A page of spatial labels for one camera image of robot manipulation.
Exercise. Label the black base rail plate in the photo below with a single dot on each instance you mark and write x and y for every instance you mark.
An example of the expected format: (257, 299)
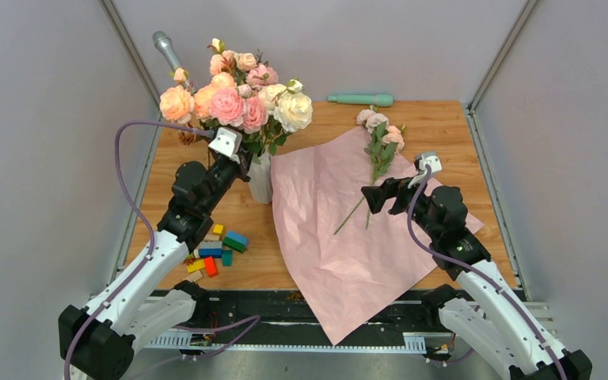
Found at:
(286, 315)

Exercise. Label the peach pink rose bunch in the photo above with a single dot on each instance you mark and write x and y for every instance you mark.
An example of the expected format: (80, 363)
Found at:
(182, 102)

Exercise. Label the green blue wooden block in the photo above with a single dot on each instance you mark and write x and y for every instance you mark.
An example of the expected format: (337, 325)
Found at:
(235, 241)

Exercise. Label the pink wrapping paper sheet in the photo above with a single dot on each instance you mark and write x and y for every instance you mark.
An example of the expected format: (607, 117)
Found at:
(349, 266)

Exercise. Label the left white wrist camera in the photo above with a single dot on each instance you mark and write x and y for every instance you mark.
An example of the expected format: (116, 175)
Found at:
(227, 142)

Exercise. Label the beige wooden block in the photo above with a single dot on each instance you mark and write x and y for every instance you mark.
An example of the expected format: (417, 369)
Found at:
(194, 276)

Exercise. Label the silver microphone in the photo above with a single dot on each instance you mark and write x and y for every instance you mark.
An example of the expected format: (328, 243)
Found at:
(164, 45)

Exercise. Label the red orange wooden block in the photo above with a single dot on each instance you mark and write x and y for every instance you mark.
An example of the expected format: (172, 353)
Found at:
(210, 267)

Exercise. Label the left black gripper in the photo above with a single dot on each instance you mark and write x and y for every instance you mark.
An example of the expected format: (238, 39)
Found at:
(246, 157)

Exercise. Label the mint green microphone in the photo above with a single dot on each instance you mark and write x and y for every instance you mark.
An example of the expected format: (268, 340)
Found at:
(379, 100)

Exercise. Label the white ribbed vase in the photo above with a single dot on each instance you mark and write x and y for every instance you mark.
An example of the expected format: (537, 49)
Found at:
(260, 184)

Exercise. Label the pink rose flower stem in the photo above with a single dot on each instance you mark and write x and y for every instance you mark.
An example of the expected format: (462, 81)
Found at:
(227, 108)

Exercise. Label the yellow wooden block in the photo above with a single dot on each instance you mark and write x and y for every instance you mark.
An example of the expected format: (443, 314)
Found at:
(194, 265)

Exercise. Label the purple flower bouquet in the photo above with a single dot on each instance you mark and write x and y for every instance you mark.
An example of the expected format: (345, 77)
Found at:
(386, 141)

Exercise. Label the teal wooden block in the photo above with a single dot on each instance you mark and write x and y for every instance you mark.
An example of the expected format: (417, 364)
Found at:
(227, 258)

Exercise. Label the white rose flower stem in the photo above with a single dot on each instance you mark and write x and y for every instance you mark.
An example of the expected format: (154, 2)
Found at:
(289, 110)

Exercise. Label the brown rose flower stem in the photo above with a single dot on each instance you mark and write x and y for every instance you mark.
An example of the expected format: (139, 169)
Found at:
(187, 138)

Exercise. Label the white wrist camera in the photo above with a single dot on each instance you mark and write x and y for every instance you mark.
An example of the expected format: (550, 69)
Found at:
(227, 142)
(427, 165)

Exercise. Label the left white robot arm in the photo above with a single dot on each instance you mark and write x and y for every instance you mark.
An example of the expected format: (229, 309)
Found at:
(102, 338)

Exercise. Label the white slotted cable duct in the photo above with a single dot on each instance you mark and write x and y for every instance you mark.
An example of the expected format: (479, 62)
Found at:
(384, 343)

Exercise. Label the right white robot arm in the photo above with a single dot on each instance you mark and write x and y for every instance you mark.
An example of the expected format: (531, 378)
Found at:
(500, 328)

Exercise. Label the small yellow cube block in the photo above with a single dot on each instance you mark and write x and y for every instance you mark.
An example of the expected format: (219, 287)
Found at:
(218, 229)

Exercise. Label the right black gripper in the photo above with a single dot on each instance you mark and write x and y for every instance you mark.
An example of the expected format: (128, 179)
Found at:
(376, 195)

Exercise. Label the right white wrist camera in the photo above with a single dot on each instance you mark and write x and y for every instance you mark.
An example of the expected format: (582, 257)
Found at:
(427, 165)

